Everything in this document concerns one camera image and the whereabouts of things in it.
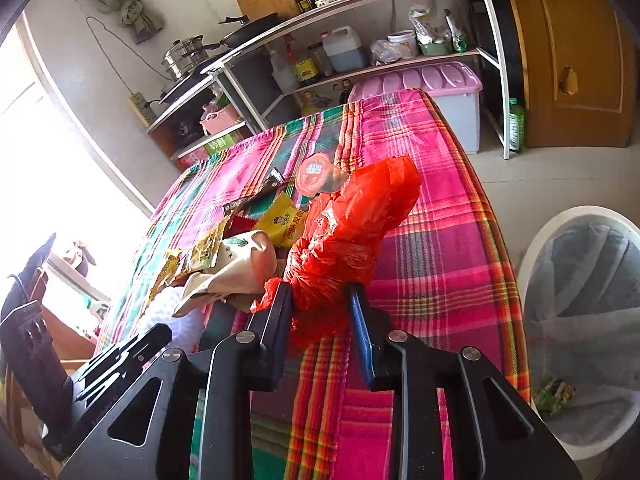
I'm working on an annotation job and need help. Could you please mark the pink woven basket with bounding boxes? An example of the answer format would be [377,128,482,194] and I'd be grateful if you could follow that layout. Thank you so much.
[200,105,241,136]

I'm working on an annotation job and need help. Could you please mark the green carton box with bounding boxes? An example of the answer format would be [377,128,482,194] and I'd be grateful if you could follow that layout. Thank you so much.
[202,132,241,158]

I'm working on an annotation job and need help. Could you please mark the black gas burner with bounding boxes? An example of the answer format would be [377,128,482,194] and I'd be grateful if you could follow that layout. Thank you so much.
[167,115,201,141]

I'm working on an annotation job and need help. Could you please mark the green soda bottle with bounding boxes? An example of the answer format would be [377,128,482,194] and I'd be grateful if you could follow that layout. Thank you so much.
[506,97,526,152]

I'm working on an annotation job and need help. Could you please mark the red plastic bag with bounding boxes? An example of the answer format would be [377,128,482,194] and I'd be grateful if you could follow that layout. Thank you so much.
[250,155,422,356]

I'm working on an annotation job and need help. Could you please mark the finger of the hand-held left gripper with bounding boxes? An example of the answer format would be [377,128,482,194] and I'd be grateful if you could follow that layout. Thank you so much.
[72,324,173,403]

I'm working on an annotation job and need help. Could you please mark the glass jar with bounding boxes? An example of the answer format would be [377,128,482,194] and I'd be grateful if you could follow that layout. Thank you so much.
[307,42,333,78]

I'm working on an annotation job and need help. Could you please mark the steel steamer pot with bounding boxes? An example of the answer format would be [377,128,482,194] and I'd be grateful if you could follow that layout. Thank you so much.
[161,35,207,81]

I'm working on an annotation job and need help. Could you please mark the clear cup with red lid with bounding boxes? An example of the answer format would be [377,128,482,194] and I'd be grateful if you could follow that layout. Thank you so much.
[296,153,351,196]

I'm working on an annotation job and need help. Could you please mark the white plastic tub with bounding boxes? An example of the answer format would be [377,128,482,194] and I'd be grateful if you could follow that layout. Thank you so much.
[387,30,420,58]

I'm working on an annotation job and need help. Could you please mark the clear plastic jug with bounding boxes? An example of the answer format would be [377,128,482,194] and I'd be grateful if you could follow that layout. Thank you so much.
[270,50,298,93]

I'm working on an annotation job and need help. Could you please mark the black induction cooker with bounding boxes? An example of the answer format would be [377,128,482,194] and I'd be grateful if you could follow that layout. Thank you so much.
[159,60,221,106]

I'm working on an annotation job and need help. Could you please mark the gold foil snack packet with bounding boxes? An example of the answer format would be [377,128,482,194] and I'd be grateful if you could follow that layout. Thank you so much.
[187,217,231,273]

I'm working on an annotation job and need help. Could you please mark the grey bin liner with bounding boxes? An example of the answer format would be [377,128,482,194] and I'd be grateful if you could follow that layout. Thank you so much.
[525,220,640,441]

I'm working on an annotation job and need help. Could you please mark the wooden door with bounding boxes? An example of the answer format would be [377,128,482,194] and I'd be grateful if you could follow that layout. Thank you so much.
[500,0,638,148]

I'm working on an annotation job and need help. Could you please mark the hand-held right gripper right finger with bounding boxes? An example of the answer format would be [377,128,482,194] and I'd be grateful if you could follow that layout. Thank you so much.
[348,284,583,480]

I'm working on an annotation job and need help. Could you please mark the pink green plaid blanket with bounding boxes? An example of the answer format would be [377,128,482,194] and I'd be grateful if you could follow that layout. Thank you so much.
[97,89,531,480]

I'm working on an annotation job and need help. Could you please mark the pink lid storage box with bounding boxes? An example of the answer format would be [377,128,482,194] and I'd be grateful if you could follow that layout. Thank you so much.
[347,61,483,155]

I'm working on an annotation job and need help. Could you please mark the dark power cable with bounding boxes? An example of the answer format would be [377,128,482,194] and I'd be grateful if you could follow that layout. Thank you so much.
[86,16,173,101]

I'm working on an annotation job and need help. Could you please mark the white plastic bags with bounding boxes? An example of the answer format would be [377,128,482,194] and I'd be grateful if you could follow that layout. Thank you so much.
[407,0,453,43]

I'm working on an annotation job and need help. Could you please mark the green white packet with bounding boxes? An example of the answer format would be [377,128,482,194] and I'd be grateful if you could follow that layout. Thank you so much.
[445,10,470,53]

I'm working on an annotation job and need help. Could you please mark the white jug with dark liquid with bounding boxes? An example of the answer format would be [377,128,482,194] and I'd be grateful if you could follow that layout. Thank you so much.
[321,26,368,73]

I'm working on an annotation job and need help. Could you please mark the small white shelf rack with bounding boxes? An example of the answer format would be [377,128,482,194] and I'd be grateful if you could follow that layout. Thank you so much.
[147,52,253,171]

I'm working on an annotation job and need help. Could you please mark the brown coffee sachet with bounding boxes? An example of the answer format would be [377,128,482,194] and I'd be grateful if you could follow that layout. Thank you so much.
[223,169,286,216]

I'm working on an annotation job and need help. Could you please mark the beige power strip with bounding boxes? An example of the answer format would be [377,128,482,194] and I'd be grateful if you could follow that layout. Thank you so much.
[129,91,158,126]

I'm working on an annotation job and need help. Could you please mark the yellow label sauce bottle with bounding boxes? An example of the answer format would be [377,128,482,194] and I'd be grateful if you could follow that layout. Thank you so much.
[285,35,321,86]

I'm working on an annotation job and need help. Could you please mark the wooden furniture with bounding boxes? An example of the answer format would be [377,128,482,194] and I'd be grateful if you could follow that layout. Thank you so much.
[20,260,101,376]

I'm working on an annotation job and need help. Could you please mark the beige paper bag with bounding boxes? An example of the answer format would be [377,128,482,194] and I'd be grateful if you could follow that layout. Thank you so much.
[172,230,281,318]

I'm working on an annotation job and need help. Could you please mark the grey green hanging cloth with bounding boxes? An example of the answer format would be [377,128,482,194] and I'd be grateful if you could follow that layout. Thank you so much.
[77,0,163,43]

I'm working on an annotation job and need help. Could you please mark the black frying pan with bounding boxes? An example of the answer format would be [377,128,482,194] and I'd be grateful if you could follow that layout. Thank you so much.
[218,12,280,47]

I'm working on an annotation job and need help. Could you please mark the yellow crumpled wrapper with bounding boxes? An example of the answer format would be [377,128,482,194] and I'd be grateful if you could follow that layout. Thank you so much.
[149,249,185,303]

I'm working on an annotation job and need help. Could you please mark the yellow snack packet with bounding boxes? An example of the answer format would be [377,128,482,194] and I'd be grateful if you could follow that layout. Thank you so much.
[256,194,308,248]

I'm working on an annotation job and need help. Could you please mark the crumpled clear plastic bag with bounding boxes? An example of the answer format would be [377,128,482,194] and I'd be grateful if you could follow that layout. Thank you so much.
[370,40,401,66]

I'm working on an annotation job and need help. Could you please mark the dark cloth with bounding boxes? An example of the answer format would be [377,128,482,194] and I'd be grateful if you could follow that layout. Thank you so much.
[0,232,57,321]

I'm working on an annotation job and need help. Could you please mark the green wrapper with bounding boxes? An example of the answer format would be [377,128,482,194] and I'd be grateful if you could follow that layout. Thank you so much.
[532,377,577,416]

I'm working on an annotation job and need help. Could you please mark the white round bin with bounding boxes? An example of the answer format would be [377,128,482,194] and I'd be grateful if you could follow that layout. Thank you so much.
[515,205,640,463]

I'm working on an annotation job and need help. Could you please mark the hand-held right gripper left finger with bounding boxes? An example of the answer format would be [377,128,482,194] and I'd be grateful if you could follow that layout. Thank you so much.
[60,282,293,480]

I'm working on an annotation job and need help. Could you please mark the white crumpled tissue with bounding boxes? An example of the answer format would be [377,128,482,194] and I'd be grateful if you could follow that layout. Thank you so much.
[134,287,211,343]

